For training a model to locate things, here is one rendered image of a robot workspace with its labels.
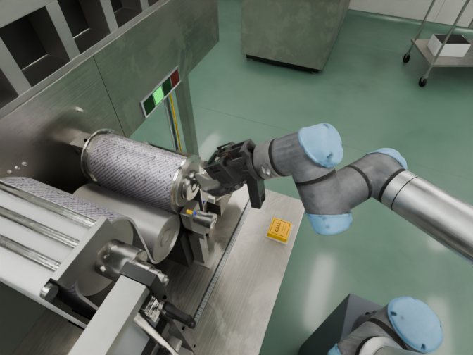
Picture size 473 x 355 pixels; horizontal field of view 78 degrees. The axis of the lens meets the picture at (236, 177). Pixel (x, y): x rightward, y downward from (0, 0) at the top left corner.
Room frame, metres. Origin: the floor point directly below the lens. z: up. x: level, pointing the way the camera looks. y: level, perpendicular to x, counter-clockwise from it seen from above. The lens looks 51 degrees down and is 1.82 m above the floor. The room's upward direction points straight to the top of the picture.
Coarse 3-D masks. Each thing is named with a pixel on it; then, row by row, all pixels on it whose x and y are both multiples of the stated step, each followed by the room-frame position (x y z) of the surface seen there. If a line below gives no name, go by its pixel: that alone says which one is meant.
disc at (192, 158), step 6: (192, 156) 0.48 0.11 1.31; (186, 162) 0.46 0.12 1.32; (198, 162) 0.51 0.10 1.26; (180, 168) 0.43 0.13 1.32; (180, 174) 0.43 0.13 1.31; (174, 180) 0.41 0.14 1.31; (174, 186) 0.40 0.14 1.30; (174, 192) 0.40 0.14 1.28; (174, 198) 0.39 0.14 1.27; (174, 204) 0.39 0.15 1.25; (174, 210) 0.38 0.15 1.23; (180, 210) 0.40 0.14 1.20
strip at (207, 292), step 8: (248, 200) 0.64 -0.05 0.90; (248, 208) 0.60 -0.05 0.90; (240, 216) 0.56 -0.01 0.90; (240, 224) 0.53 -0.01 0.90; (232, 232) 0.50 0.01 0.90; (232, 240) 0.47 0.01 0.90; (224, 256) 0.41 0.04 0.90; (224, 264) 0.38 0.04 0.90; (216, 272) 0.36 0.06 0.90; (216, 280) 0.33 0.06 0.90; (208, 288) 0.31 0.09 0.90; (208, 296) 0.28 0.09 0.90; (200, 304) 0.26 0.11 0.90; (200, 312) 0.24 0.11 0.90
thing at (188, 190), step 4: (192, 172) 0.46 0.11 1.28; (196, 172) 0.46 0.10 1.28; (188, 176) 0.44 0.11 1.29; (192, 176) 0.44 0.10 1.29; (184, 180) 0.43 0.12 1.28; (188, 180) 0.43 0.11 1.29; (192, 180) 0.43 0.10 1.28; (196, 180) 0.45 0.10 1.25; (184, 184) 0.42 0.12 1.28; (188, 184) 0.42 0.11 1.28; (192, 184) 0.43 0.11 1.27; (196, 184) 0.45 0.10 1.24; (184, 188) 0.41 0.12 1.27; (188, 188) 0.41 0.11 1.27; (192, 188) 0.43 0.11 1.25; (196, 188) 0.44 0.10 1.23; (184, 192) 0.41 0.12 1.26; (188, 192) 0.41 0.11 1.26; (192, 192) 0.43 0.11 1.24; (196, 192) 0.44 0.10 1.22; (184, 196) 0.41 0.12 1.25; (188, 196) 0.41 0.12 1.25; (192, 196) 0.42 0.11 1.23; (188, 200) 0.41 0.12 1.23
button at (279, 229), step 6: (276, 222) 0.53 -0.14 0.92; (282, 222) 0.53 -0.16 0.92; (288, 222) 0.53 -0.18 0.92; (270, 228) 0.50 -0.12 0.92; (276, 228) 0.50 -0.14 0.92; (282, 228) 0.50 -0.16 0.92; (288, 228) 0.50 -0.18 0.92; (270, 234) 0.48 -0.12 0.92; (276, 234) 0.48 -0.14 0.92; (282, 234) 0.48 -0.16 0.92; (288, 234) 0.48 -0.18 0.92; (282, 240) 0.46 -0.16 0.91
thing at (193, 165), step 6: (90, 150) 0.51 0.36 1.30; (90, 156) 0.50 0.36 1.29; (192, 162) 0.48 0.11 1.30; (186, 168) 0.45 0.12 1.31; (192, 168) 0.47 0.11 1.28; (198, 168) 0.49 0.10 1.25; (186, 174) 0.44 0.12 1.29; (180, 180) 0.42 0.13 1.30; (180, 186) 0.41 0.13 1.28; (180, 192) 0.41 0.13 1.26; (180, 198) 0.40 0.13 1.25; (180, 204) 0.40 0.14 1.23
